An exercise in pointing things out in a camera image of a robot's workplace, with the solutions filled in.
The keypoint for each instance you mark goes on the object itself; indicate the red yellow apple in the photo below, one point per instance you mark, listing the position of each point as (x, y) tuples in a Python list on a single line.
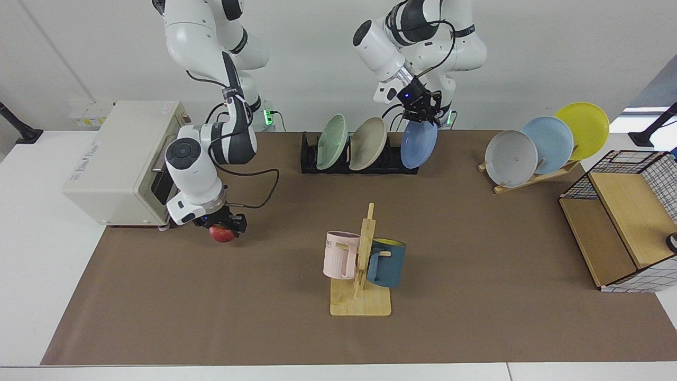
[(221, 235)]

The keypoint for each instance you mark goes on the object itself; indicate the beige plate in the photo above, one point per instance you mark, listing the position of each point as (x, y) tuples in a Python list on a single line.
[(367, 145)]

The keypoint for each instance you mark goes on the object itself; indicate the pale green plate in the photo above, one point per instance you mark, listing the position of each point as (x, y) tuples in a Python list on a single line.
[(332, 143)]

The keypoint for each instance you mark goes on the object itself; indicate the light grey plate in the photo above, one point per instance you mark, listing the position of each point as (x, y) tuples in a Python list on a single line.
[(510, 159)]

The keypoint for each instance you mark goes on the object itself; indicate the black dish rack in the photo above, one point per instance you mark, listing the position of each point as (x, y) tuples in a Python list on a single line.
[(309, 159)]

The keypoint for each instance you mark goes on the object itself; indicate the wooden plate rack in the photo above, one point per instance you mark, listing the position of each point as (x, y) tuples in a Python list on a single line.
[(529, 181)]

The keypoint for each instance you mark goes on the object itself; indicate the light blue plate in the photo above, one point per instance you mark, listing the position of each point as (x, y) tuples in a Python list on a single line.
[(552, 140)]

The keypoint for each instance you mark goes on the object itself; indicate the yellow plate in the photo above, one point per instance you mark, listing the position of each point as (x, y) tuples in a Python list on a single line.
[(587, 127)]

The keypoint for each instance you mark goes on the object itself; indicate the brown table cloth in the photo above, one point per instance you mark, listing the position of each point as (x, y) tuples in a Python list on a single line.
[(264, 317)]

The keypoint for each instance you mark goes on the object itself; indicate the pink mug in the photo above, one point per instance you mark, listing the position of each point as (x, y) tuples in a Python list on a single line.
[(336, 259)]

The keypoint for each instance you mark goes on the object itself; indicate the pale toaster oven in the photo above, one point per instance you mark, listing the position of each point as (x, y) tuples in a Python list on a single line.
[(116, 159)]

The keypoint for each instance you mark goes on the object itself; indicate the wooden cup stand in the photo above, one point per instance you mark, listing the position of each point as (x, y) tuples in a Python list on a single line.
[(359, 304)]

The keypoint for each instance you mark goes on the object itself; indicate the dark teal mug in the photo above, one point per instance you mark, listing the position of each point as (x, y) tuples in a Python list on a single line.
[(389, 267)]

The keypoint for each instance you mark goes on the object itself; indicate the black stand foot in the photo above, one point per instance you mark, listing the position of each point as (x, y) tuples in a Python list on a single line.
[(642, 138), (24, 132)]

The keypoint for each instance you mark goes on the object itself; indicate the small round grey object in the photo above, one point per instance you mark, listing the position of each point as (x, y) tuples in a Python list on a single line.
[(673, 242)]

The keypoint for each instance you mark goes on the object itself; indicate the white wall socket box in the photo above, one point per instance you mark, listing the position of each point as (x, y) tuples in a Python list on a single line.
[(87, 114)]

